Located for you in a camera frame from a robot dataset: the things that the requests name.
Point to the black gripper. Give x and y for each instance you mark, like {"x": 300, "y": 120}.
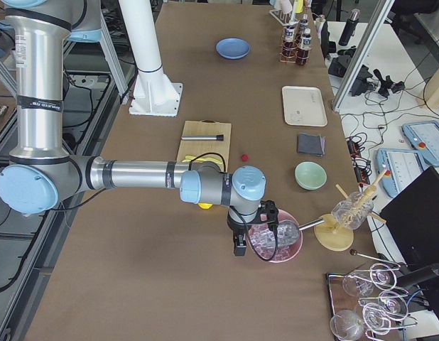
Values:
{"x": 236, "y": 227}

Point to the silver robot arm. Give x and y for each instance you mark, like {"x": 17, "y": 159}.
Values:
{"x": 41, "y": 173}

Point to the blue plate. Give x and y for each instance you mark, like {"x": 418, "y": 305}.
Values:
{"x": 233, "y": 48}

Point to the pile of clear ice cubes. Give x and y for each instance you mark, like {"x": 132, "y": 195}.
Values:
{"x": 264, "y": 241}

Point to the whole yellow lemon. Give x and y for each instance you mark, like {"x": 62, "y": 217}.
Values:
{"x": 205, "y": 206}

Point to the metal ice scoop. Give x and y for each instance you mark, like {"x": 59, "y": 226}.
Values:
{"x": 288, "y": 232}

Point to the pink bowl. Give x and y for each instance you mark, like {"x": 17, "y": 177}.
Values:
{"x": 290, "y": 248}

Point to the wooden cup tree stand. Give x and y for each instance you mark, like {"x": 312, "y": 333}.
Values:
{"x": 334, "y": 236}

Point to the green bowl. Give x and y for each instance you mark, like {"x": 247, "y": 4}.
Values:
{"x": 310, "y": 175}

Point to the yellow plastic knife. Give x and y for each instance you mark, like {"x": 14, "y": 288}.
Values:
{"x": 189, "y": 158}

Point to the steel muddler black tip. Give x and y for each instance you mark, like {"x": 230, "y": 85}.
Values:
{"x": 216, "y": 137}

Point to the clear glass mug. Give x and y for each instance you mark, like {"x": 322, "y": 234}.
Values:
{"x": 351, "y": 213}

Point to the grey folded cloth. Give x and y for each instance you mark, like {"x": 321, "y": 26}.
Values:
{"x": 311, "y": 144}

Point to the wine glass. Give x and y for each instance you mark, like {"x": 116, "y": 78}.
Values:
{"x": 347, "y": 325}
{"x": 382, "y": 276}
{"x": 358, "y": 283}
{"x": 393, "y": 305}

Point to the black tray under glasses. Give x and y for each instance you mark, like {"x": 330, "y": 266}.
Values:
{"x": 339, "y": 299}

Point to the cream rabbit tray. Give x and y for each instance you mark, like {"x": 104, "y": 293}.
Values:
{"x": 303, "y": 106}

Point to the blue teach pendant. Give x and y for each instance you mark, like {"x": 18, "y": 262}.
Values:
{"x": 424, "y": 137}
{"x": 405, "y": 166}

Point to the black monitor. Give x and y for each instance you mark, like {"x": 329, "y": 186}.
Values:
{"x": 413, "y": 220}

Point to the dark drink bottle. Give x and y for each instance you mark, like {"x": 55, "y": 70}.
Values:
{"x": 289, "y": 39}
{"x": 303, "y": 24}
{"x": 304, "y": 47}

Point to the white cup rack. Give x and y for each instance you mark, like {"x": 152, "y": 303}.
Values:
{"x": 285, "y": 19}

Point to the black thermos bottle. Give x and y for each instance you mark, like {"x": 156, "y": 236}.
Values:
{"x": 349, "y": 29}

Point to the pink cup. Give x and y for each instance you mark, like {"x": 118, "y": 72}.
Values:
{"x": 285, "y": 6}

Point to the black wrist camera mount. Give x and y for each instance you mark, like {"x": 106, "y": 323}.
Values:
{"x": 268, "y": 214}

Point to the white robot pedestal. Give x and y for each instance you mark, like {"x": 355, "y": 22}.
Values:
{"x": 154, "y": 94}

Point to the copper wire bottle rack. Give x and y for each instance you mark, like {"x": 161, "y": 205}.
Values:
{"x": 295, "y": 44}

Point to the aluminium frame post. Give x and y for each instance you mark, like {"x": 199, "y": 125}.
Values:
{"x": 379, "y": 15}

